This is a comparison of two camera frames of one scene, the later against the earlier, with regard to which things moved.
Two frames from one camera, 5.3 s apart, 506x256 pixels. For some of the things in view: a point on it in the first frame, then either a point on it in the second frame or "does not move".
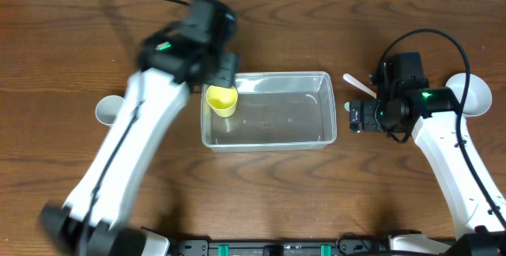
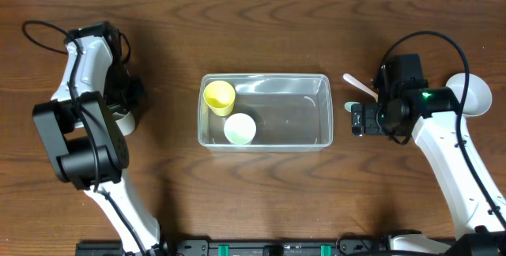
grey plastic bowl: [478, 96] does not move
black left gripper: [229, 69] to [133, 100]
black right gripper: [371, 122] does not move
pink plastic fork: [348, 77] does not move
